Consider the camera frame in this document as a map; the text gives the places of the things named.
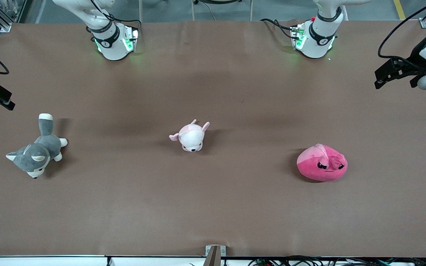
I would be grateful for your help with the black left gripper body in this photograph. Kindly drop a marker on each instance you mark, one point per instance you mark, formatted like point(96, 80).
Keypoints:
point(415, 60)

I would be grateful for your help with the pink round plush toy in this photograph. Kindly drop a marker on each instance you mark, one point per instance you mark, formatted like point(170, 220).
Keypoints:
point(316, 170)

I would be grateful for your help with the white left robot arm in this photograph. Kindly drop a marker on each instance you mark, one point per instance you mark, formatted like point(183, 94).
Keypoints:
point(318, 44)

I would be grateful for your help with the grey husky plush toy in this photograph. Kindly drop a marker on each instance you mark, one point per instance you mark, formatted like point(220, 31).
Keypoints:
point(39, 151)

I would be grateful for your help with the white table edge panel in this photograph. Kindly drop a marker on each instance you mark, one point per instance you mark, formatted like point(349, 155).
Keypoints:
point(50, 261)

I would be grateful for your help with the pale pink dog plush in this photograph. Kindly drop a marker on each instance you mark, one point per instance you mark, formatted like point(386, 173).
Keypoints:
point(190, 138)

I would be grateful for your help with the metal bracket with brown post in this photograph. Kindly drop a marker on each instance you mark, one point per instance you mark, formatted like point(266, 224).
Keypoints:
point(215, 255)

